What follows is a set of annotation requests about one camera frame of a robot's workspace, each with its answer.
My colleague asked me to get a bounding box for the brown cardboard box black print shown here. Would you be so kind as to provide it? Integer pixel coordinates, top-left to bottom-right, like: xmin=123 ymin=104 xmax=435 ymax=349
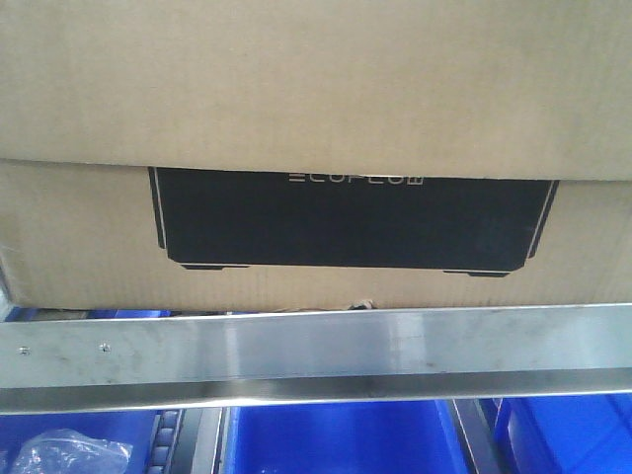
xmin=1 ymin=1 xmax=631 ymax=311

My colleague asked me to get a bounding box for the blue plastic bin middle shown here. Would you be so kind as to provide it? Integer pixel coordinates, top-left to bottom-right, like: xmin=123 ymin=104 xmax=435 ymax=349
xmin=223 ymin=400 xmax=467 ymax=473

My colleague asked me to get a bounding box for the blue plastic bin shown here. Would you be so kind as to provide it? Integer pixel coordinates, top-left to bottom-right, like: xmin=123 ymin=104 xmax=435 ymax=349
xmin=480 ymin=393 xmax=631 ymax=473
xmin=223 ymin=400 xmax=467 ymax=473
xmin=1 ymin=410 xmax=182 ymax=473

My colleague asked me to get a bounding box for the grey metal divider right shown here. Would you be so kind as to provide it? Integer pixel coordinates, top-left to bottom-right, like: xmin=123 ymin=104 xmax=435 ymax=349
xmin=449 ymin=399 xmax=510 ymax=474

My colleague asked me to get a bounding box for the grey metal divider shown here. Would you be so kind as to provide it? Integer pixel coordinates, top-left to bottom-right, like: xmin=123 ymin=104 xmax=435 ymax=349
xmin=169 ymin=408 xmax=227 ymax=474
xmin=449 ymin=399 xmax=510 ymax=474

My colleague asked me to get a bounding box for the grey metal divider left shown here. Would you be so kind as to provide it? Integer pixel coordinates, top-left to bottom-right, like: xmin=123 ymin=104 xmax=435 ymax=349
xmin=169 ymin=408 xmax=227 ymax=474

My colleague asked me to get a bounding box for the blue plastic bin left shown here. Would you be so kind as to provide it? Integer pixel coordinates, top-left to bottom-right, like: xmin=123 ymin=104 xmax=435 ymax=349
xmin=1 ymin=410 xmax=182 ymax=473

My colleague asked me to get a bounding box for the blue plastic bin right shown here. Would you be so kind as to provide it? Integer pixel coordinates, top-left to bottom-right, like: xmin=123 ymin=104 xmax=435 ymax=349
xmin=480 ymin=393 xmax=631 ymax=473

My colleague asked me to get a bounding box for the clear plastic bag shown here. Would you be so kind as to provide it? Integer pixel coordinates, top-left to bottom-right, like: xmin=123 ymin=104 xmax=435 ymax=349
xmin=8 ymin=429 xmax=134 ymax=474

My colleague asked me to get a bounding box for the steel shelf front rail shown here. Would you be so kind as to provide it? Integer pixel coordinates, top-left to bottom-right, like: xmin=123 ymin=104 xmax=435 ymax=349
xmin=1 ymin=304 xmax=631 ymax=414

